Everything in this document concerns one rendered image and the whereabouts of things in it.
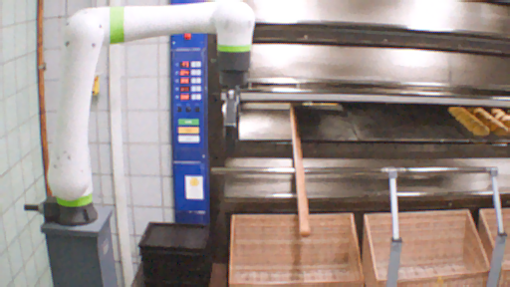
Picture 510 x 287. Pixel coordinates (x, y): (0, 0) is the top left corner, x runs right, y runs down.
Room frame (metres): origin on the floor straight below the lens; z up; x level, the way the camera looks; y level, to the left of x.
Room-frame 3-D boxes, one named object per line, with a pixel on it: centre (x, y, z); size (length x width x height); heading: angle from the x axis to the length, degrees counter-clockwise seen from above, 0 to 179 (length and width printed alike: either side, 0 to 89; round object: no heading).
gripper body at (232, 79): (1.81, 0.06, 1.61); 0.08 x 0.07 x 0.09; 177
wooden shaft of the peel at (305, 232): (2.61, -0.17, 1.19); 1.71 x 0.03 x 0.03; 178
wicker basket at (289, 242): (2.57, -0.17, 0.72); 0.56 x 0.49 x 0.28; 90
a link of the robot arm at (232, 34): (1.81, 0.06, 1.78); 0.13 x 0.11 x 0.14; 13
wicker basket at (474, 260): (2.55, -0.77, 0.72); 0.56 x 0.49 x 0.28; 90
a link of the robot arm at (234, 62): (1.81, 0.06, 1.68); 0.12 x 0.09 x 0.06; 87
